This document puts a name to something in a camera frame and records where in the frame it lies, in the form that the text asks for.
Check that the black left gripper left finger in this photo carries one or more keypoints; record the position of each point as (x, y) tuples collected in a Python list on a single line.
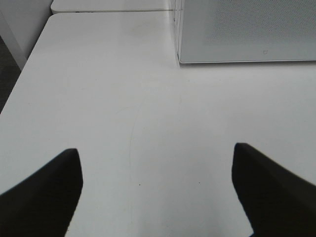
[(43, 204)]

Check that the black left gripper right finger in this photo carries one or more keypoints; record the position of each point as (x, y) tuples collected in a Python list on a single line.
[(277, 202)]

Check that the white microwave door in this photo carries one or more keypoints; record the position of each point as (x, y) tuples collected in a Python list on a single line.
[(214, 31)]

